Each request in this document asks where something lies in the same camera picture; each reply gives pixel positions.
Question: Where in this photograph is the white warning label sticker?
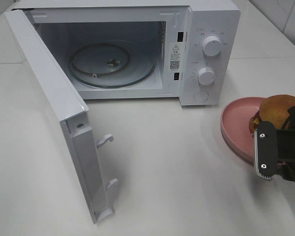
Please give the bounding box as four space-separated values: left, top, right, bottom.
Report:
169 42 183 71

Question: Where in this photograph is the white microwave knob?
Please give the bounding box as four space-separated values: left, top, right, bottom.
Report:
202 35 222 57
197 67 215 86

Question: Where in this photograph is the burger with lettuce and cheese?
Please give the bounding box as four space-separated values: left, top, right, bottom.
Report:
249 94 295 135

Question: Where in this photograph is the round white door button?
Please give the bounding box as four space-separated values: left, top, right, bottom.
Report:
194 90 208 102

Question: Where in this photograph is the glass microwave turntable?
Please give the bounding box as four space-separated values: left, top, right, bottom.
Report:
67 40 156 89

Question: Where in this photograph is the white microwave door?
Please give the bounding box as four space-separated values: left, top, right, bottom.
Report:
5 10 118 224

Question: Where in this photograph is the white microwave oven body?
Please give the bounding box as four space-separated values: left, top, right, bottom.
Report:
10 0 240 106

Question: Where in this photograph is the pink round plate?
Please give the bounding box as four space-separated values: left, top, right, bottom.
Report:
221 97 264 164

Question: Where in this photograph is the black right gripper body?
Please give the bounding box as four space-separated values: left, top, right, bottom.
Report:
278 107 295 183

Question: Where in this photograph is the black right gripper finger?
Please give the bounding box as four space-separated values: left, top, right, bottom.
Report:
254 121 278 180

